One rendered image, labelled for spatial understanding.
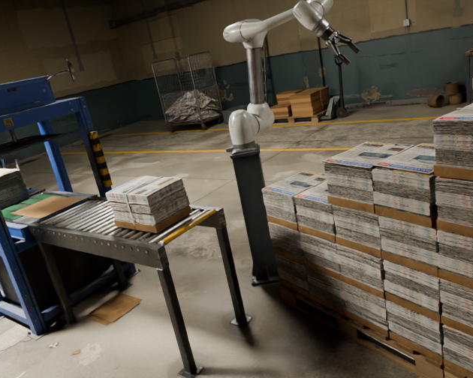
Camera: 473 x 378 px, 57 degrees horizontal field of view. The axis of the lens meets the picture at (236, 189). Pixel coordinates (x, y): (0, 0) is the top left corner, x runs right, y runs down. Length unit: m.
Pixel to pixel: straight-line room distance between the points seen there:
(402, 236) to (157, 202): 1.27
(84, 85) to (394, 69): 7.85
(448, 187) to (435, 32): 7.11
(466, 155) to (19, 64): 10.92
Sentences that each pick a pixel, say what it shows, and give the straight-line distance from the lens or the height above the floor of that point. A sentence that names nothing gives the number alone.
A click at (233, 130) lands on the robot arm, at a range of 2.96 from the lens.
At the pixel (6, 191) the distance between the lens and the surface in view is 4.11.
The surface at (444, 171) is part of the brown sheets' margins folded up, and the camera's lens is 1.84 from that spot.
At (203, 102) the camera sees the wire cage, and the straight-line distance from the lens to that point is 10.27.
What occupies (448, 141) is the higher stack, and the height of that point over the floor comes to 1.21.
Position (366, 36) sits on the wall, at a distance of 9.22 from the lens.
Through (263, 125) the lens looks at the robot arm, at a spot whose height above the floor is 1.13.
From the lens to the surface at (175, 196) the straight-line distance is 2.52.
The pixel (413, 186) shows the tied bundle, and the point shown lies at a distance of 1.94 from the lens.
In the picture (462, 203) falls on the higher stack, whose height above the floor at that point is 0.97.
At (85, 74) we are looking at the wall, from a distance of 12.72.
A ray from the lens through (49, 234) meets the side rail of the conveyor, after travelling 3.14.
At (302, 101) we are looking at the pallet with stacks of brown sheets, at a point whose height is 0.43.
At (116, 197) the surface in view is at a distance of 2.60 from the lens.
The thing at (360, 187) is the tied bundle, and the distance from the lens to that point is 2.13.
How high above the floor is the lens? 1.69
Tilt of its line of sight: 18 degrees down
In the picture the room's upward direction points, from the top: 11 degrees counter-clockwise
